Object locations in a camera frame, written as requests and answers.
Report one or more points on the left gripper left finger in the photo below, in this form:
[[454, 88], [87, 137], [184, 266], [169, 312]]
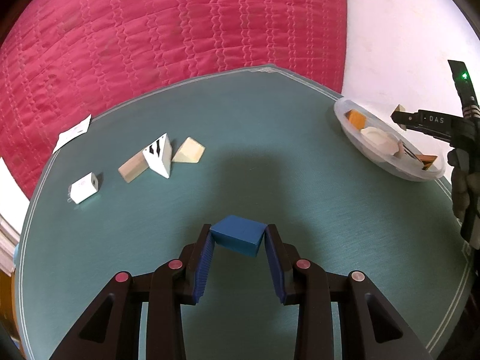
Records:
[[109, 328]]

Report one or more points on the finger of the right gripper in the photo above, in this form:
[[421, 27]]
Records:
[[437, 125]]

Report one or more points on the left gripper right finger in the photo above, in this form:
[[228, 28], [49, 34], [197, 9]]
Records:
[[370, 327]]

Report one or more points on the orange white striped block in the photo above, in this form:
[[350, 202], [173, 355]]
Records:
[[423, 161]]

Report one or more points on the white ceramic plate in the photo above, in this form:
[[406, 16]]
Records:
[[381, 140]]

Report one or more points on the blue wedge block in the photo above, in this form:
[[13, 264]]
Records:
[[239, 234]]

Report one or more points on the orange cube block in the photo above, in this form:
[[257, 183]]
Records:
[[356, 118]]

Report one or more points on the white USB power adapter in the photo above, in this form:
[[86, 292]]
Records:
[[83, 188]]

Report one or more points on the plain rectangular wooden block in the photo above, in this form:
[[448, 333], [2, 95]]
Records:
[[132, 168]]

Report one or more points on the plain wooden triangle block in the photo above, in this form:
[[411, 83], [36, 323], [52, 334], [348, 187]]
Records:
[[190, 152]]

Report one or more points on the white zebra striped triangle block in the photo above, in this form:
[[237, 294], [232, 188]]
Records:
[[158, 156]]

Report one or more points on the clear plastic bowl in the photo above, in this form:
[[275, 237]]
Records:
[[397, 167]]

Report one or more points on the white paper slip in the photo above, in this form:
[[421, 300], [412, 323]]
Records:
[[74, 132]]

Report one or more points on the red quilted cover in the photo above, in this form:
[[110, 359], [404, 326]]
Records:
[[65, 60]]

